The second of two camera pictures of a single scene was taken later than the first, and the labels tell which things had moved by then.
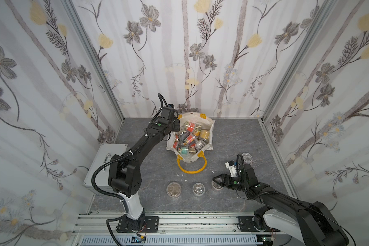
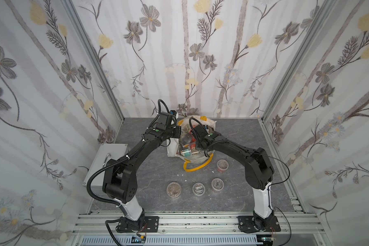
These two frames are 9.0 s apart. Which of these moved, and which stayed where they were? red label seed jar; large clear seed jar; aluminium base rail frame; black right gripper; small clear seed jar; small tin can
Moved: black right gripper; red label seed jar
Stayed: large clear seed jar; aluminium base rail frame; small tin can; small clear seed jar
